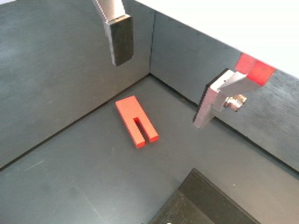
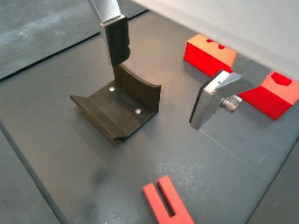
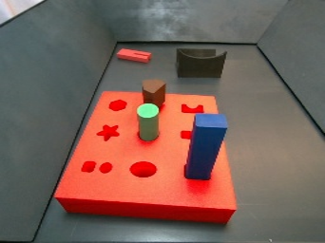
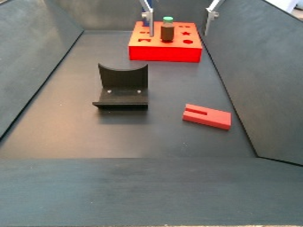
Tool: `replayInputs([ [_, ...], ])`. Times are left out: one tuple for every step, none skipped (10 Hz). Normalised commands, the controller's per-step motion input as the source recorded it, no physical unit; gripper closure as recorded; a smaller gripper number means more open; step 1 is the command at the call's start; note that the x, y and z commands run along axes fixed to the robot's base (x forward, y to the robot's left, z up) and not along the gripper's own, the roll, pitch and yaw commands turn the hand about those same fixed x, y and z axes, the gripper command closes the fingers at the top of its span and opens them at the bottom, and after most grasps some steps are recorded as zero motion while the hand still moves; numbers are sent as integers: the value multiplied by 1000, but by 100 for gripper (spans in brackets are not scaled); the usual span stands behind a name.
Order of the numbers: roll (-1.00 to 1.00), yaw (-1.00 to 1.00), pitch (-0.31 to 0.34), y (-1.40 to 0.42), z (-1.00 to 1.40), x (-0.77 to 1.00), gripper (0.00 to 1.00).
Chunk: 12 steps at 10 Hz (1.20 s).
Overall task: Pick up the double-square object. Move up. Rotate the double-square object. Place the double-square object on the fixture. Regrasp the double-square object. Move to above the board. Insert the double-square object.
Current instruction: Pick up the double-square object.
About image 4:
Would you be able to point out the brown pentagon peg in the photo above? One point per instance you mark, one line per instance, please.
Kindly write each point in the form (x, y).
(167, 32)

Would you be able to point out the right white camera bracket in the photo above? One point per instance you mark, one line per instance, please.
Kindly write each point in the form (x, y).
(212, 14)

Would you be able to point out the white camera bracket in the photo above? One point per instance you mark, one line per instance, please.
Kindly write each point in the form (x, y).
(212, 14)
(147, 15)

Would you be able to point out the red shape-sorter board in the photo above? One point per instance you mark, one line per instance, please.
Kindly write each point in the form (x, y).
(184, 49)

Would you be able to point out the green cylinder peg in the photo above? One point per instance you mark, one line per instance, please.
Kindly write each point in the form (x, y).
(167, 20)

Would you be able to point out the red double-square block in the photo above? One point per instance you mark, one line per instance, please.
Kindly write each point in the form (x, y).
(207, 116)

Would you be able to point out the black curved stand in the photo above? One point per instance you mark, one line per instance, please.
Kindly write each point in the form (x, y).
(124, 88)

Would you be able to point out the left white camera bracket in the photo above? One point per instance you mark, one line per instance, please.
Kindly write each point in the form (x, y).
(147, 15)

